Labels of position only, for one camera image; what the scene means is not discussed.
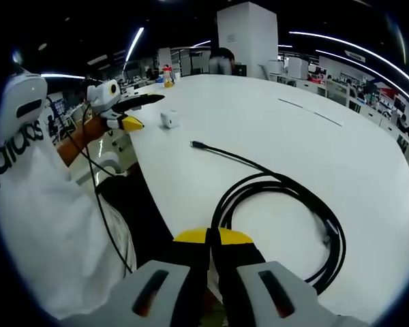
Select desk cable slot cover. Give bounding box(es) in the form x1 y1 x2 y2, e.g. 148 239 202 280
277 97 344 128

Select white chair armrest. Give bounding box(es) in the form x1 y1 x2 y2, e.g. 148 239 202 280
97 151 127 178

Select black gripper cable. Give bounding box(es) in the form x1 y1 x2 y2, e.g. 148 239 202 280
46 97 134 275

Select orange drink bottle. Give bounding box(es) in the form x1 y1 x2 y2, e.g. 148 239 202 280
161 64 176 89

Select white charger adapter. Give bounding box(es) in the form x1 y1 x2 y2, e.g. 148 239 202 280
160 109 180 129

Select ceiling light strip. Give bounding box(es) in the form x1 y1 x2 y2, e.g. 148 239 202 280
123 27 146 63
288 31 409 95

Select white worn device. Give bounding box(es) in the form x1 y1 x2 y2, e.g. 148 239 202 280
0 72 49 146

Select person's black trousers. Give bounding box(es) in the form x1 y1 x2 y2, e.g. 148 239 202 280
97 162 192 272

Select white desk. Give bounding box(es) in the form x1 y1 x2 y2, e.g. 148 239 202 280
127 74 409 325

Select person in white adidas shirt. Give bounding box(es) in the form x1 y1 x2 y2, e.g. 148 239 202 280
0 119 138 322

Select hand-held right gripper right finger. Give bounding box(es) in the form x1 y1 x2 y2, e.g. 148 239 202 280
213 227 371 327

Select black Type-C cable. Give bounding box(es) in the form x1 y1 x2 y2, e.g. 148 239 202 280
190 140 348 296

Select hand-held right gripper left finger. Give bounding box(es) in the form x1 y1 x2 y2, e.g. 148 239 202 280
59 225 213 327

